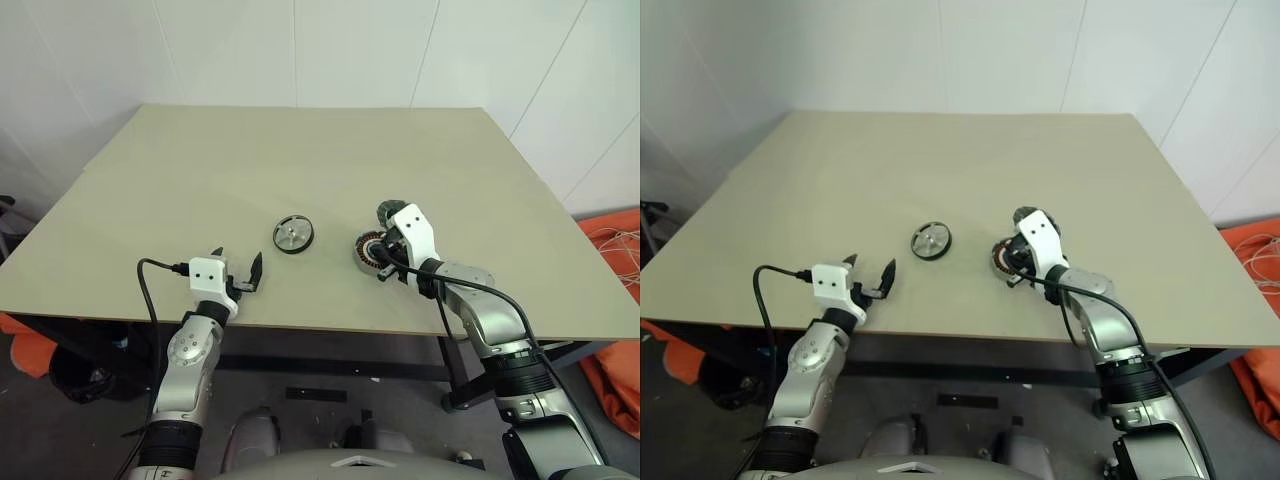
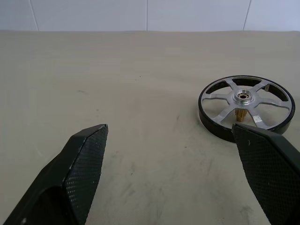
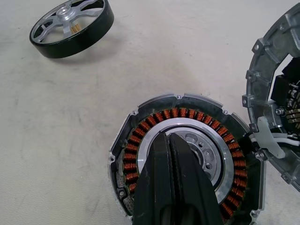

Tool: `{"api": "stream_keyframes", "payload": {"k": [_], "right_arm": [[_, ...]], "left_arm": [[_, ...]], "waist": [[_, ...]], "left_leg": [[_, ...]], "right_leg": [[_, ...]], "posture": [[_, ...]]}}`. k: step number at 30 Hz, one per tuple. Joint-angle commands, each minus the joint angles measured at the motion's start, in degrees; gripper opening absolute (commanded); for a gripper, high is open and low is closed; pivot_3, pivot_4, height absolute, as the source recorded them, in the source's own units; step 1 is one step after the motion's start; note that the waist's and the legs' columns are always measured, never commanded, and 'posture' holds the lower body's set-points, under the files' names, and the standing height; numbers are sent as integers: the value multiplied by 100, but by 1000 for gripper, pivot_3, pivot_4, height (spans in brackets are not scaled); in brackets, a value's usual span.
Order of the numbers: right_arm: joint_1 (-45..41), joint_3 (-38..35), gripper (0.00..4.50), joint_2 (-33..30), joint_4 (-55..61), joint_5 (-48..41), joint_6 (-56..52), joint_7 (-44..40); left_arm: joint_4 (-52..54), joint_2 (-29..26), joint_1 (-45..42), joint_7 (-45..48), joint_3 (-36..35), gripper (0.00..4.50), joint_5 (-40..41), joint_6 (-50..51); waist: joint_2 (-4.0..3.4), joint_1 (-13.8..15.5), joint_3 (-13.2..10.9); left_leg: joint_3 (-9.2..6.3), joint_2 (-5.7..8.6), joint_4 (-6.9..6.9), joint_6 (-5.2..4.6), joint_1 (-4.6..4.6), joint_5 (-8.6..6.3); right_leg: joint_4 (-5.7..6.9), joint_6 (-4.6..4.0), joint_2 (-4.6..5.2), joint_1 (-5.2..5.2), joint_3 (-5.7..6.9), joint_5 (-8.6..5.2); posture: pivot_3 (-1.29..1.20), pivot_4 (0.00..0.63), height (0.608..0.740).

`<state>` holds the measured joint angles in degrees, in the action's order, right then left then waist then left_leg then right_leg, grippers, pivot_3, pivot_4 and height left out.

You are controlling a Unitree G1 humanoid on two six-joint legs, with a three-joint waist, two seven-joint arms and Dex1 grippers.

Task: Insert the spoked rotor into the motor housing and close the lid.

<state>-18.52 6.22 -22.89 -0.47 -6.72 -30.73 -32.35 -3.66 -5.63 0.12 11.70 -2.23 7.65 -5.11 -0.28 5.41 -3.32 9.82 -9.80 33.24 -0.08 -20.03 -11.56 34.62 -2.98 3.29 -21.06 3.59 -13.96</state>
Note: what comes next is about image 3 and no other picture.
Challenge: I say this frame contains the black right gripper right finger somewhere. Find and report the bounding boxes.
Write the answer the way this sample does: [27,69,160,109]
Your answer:
[168,132,224,225]

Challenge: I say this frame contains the white motor wires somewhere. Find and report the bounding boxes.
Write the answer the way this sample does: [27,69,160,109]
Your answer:
[249,133,300,147]

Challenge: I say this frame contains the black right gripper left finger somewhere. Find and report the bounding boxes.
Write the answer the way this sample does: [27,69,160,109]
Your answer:
[133,132,176,225]

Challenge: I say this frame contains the black spoked rotor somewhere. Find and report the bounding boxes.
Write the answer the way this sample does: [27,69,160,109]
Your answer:
[29,0,115,59]

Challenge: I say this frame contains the grey motor lid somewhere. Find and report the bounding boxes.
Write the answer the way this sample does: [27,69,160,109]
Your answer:
[241,3,300,190]

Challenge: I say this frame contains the grey motor housing with coils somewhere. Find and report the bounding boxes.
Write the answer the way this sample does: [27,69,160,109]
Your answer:
[107,92,267,225]

